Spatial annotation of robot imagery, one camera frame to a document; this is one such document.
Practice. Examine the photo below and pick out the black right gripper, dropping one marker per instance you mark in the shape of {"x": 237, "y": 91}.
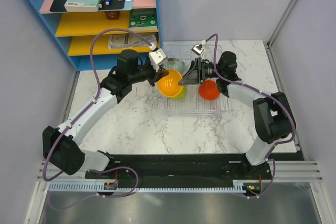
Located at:
{"x": 194, "y": 75}

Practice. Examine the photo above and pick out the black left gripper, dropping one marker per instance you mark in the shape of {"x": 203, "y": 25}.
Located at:
{"x": 161, "y": 72}

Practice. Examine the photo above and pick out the yellow-orange bowl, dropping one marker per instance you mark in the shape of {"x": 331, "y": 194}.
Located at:
{"x": 169, "y": 86}

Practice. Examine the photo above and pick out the mint green flower bowl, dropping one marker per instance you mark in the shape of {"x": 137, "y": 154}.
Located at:
{"x": 176, "y": 64}

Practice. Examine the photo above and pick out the red-orange bowl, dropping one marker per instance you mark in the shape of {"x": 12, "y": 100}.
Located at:
{"x": 208, "y": 90}

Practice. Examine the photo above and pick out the lime green bowl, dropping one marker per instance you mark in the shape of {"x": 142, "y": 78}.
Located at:
{"x": 181, "y": 94}

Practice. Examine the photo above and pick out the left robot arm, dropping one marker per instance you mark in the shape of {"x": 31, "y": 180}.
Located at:
{"x": 61, "y": 144}

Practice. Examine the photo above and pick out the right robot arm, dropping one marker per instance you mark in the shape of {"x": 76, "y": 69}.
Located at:
{"x": 272, "y": 113}

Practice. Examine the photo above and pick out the folded newspaper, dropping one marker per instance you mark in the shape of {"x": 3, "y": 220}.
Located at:
{"x": 124, "y": 41}

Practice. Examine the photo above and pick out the green circuit board box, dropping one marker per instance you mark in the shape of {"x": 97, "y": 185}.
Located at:
{"x": 143, "y": 19}

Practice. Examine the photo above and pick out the brown small box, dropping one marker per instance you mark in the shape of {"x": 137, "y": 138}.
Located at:
{"x": 112, "y": 15}

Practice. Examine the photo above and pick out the black marker pen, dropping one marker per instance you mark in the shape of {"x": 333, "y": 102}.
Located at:
{"x": 101, "y": 3}

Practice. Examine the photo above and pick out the blue shelf unit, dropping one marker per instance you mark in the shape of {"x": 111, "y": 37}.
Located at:
{"x": 83, "y": 36}

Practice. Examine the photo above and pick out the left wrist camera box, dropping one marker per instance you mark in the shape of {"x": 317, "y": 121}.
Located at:
{"x": 157, "y": 58}

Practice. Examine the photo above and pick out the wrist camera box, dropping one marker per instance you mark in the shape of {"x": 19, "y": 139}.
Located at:
{"x": 198, "y": 49}
{"x": 157, "y": 58}

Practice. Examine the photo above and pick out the white wire dish rack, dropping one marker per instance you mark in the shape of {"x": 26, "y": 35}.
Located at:
{"x": 192, "y": 104}

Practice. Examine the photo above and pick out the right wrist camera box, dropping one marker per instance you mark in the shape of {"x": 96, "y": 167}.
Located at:
{"x": 198, "y": 49}

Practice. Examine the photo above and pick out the black mounting base rail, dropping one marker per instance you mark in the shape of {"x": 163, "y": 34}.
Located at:
{"x": 181, "y": 170}

